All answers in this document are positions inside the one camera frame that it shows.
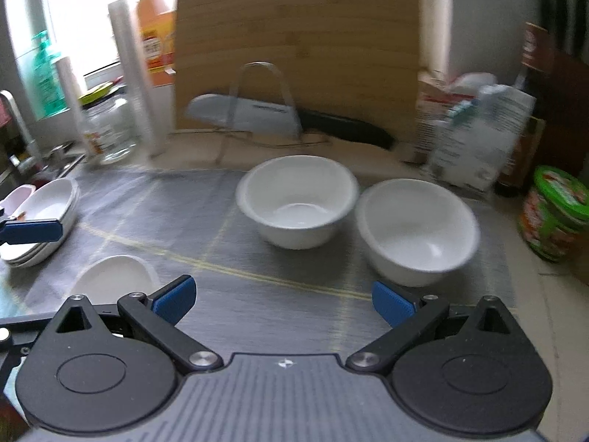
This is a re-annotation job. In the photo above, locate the white plate with stain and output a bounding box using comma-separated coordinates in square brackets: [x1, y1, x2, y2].
[0, 183, 80, 264]

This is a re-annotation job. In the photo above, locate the white bowl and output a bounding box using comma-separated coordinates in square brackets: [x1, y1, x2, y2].
[71, 255, 162, 304]
[355, 179, 480, 287]
[236, 155, 359, 250]

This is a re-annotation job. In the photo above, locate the white plate back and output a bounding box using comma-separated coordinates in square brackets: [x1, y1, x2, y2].
[11, 179, 80, 238]

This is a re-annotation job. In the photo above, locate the white bowl front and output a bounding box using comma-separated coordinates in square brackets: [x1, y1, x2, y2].
[71, 255, 162, 304]

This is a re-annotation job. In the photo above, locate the chrome kitchen faucet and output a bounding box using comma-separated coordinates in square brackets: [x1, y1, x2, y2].
[1, 90, 42, 179]

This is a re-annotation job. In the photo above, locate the white colander basket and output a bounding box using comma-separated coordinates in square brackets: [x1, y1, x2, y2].
[1, 185, 36, 217]

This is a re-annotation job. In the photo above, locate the grey checked dish mat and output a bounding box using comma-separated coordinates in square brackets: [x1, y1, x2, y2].
[0, 165, 519, 360]

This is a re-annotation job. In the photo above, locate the soap dispenser pump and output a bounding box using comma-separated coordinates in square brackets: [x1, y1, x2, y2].
[48, 145, 67, 177]

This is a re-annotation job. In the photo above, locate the glass jar yellow lid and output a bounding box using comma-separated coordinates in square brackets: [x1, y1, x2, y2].
[79, 82, 137, 166]

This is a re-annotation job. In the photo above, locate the green detergent bottle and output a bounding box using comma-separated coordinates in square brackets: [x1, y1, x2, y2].
[33, 30, 67, 117]

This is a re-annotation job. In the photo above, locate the plastic bag roll white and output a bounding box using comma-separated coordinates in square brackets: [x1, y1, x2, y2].
[53, 56, 95, 159]

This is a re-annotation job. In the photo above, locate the green lid sauce jar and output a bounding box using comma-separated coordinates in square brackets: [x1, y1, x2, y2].
[518, 166, 588, 262]

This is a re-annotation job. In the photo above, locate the white plastic bag package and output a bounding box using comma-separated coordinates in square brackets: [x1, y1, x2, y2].
[415, 73, 536, 193]

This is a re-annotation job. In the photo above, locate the plastic wrap roll tall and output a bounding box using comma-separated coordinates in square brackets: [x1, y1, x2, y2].
[108, 0, 168, 157]

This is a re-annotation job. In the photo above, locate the orange oil jug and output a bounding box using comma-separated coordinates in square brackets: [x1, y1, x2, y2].
[136, 0, 177, 87]

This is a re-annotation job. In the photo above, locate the bamboo cutting board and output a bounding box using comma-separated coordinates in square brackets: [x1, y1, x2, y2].
[175, 0, 420, 141]

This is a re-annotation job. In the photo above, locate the dark soy sauce bottle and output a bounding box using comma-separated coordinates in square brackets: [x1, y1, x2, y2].
[494, 20, 560, 199]

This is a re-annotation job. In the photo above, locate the metal wire rack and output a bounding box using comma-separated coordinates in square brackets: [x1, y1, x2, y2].
[214, 60, 333, 165]

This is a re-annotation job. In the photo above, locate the kitchen knife black handle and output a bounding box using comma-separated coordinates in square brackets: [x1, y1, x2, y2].
[185, 94, 395, 151]

